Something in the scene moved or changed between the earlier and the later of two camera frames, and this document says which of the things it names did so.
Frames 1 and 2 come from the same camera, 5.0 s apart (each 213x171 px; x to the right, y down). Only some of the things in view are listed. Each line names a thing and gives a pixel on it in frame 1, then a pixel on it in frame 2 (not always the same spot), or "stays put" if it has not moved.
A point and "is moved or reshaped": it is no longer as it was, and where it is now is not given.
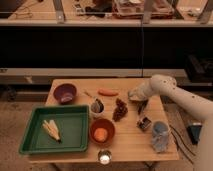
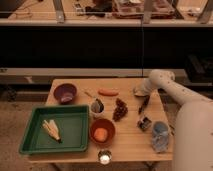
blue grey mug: x=161 y=136 stays put
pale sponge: x=137 y=98 is moved or reshaped
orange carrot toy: x=108 y=92 stays put
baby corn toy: x=52 y=129 stays put
